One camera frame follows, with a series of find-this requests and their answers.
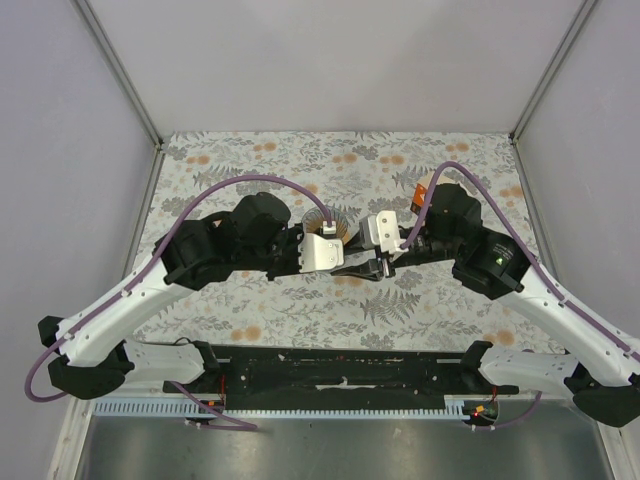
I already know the clear ribbed glass dripper cone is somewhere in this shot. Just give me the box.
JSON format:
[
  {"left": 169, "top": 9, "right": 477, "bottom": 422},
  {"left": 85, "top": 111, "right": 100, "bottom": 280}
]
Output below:
[{"left": 302, "top": 208, "right": 350, "bottom": 244}]

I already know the orange black coffee filter box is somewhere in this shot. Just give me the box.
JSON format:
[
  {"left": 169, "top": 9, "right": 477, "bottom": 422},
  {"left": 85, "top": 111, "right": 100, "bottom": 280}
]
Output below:
[{"left": 411, "top": 171, "right": 434, "bottom": 214}]

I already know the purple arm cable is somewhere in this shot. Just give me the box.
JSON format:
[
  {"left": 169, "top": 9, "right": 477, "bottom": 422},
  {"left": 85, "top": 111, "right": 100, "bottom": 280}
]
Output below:
[
  {"left": 24, "top": 174, "right": 337, "bottom": 431},
  {"left": 399, "top": 161, "right": 640, "bottom": 432}
]

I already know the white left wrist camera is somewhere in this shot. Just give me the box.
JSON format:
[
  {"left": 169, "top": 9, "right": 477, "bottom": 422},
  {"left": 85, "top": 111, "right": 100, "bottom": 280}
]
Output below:
[{"left": 298, "top": 222, "right": 345, "bottom": 274}]

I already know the white slotted cable duct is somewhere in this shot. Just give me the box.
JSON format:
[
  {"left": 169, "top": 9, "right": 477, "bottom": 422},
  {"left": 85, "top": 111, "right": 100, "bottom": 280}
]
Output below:
[{"left": 92, "top": 397, "right": 475, "bottom": 420}]

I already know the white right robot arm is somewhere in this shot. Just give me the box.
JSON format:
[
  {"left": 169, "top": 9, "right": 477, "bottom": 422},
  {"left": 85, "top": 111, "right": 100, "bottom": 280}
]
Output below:
[{"left": 335, "top": 183, "right": 639, "bottom": 428}]

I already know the floral patterned table mat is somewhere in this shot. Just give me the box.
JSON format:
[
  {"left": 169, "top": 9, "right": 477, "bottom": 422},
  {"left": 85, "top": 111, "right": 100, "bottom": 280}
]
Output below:
[{"left": 134, "top": 132, "right": 560, "bottom": 353}]

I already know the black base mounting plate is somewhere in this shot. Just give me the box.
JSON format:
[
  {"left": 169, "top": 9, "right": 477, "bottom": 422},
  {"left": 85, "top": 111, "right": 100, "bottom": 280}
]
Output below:
[{"left": 186, "top": 345, "right": 519, "bottom": 407}]

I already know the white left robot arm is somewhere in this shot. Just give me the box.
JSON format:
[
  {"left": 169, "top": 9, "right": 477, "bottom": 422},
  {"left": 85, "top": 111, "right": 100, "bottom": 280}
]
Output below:
[{"left": 38, "top": 192, "right": 304, "bottom": 400}]

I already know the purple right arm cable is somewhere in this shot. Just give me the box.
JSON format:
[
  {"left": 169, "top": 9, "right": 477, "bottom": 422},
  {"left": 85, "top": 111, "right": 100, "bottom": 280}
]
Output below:
[{"left": 399, "top": 161, "right": 640, "bottom": 432}]

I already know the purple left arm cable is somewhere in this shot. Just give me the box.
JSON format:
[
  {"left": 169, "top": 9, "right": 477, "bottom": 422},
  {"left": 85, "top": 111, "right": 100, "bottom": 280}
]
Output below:
[{"left": 24, "top": 174, "right": 337, "bottom": 431}]

